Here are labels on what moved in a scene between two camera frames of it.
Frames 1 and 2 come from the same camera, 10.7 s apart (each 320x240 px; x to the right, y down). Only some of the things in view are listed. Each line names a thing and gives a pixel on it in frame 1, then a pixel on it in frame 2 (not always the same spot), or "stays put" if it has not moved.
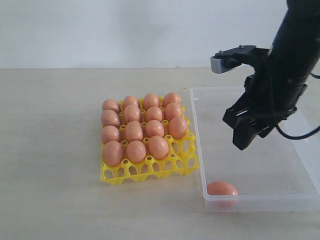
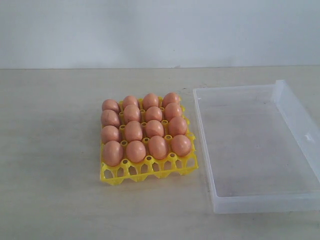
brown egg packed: [110, 104] stays put
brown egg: [154, 127] stays put
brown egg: [220, 188] to [181, 145]
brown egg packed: [170, 97] stays put
